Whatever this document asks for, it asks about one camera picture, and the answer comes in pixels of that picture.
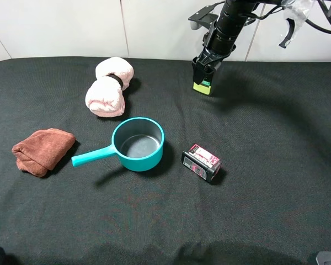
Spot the black pink small box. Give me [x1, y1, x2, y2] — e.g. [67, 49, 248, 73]
[181, 144, 222, 183]

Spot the folded brown cloth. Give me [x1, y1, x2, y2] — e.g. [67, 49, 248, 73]
[12, 128, 76, 177]

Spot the grey object bottom right corner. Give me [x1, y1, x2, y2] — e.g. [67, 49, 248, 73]
[316, 251, 331, 265]

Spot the grey green pump bottle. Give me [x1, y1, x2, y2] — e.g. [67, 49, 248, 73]
[193, 63, 221, 96]

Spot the rolled pink towel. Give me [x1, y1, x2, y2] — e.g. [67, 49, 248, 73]
[85, 57, 134, 118]

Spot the black cable with plastic wrap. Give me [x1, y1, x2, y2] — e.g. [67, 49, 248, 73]
[253, 0, 331, 49]

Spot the black table cloth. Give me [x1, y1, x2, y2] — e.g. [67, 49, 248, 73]
[0, 57, 331, 264]

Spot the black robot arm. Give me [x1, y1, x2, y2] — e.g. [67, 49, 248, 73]
[188, 0, 282, 84]

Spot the teal saucepan with handle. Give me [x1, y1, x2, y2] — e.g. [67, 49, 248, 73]
[71, 117, 165, 172]

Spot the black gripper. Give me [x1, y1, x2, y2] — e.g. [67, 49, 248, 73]
[191, 47, 228, 84]

